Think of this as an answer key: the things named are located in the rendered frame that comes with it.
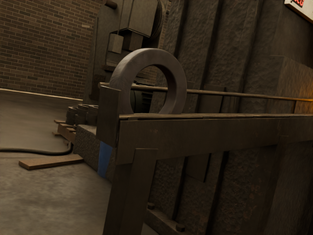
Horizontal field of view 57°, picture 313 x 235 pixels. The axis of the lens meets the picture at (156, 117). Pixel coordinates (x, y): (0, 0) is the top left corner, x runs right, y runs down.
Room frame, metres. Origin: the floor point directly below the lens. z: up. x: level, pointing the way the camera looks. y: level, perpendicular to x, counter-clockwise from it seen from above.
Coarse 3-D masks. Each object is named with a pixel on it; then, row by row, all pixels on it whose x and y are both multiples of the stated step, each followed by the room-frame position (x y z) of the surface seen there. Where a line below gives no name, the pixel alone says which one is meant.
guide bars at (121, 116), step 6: (120, 114) 0.53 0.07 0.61; (126, 114) 0.54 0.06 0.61; (132, 114) 0.55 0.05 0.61; (138, 114) 0.56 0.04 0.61; (144, 114) 0.57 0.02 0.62; (150, 114) 0.58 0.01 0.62; (156, 114) 0.59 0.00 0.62; (162, 114) 0.60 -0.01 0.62; (168, 114) 0.61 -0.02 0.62; (174, 114) 0.62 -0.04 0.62; (180, 114) 0.63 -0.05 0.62; (186, 114) 0.64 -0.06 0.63; (192, 114) 0.65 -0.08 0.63; (198, 114) 0.67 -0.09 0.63; (204, 114) 0.68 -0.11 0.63; (210, 114) 0.69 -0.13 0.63; (216, 114) 0.71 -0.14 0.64; (222, 114) 0.72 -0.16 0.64; (228, 114) 0.74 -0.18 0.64; (234, 114) 0.75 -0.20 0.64; (240, 114) 0.77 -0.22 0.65; (246, 114) 0.79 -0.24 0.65; (252, 114) 0.81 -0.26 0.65; (258, 114) 0.82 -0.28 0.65; (264, 114) 0.84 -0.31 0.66; (270, 114) 0.87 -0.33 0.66; (276, 114) 0.89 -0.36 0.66; (282, 114) 0.91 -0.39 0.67; (288, 114) 0.94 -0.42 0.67; (294, 114) 0.96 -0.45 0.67; (300, 114) 0.99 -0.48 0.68; (306, 114) 1.02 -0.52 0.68; (312, 114) 1.05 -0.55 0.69
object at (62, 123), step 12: (72, 108) 2.79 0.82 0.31; (84, 108) 2.58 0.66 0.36; (96, 108) 2.37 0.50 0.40; (60, 120) 2.91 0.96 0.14; (72, 120) 2.75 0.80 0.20; (84, 120) 2.58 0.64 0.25; (96, 120) 2.39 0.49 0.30; (60, 132) 2.84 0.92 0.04; (72, 132) 2.47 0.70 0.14; (72, 144) 2.56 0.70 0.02
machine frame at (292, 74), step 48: (192, 0) 1.45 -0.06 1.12; (240, 0) 1.23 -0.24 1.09; (192, 48) 1.40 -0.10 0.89; (240, 48) 1.16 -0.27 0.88; (288, 48) 1.16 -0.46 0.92; (192, 96) 1.31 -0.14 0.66; (288, 96) 1.11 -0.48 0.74; (288, 144) 1.17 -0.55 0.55; (192, 192) 1.25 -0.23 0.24; (240, 192) 1.08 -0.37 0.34; (288, 192) 1.24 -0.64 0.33
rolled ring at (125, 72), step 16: (144, 48) 0.59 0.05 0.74; (128, 64) 0.55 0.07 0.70; (144, 64) 0.57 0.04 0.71; (160, 64) 0.60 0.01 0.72; (176, 64) 0.62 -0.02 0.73; (112, 80) 0.55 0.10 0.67; (128, 80) 0.55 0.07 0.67; (176, 80) 0.63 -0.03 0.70; (128, 96) 0.56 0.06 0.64; (176, 96) 0.64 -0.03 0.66; (128, 112) 0.56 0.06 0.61; (160, 112) 0.65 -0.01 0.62; (176, 112) 0.64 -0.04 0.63
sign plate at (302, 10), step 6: (288, 0) 1.08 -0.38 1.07; (294, 0) 1.09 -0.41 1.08; (300, 0) 1.12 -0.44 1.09; (306, 0) 1.15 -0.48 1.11; (312, 0) 1.18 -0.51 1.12; (288, 6) 1.11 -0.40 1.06; (294, 6) 1.10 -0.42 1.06; (300, 6) 1.13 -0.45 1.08; (306, 6) 1.16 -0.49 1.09; (312, 6) 1.19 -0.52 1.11; (300, 12) 1.14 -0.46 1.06; (306, 12) 1.17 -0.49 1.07; (312, 12) 1.20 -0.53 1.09; (306, 18) 1.20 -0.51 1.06; (312, 18) 1.20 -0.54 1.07
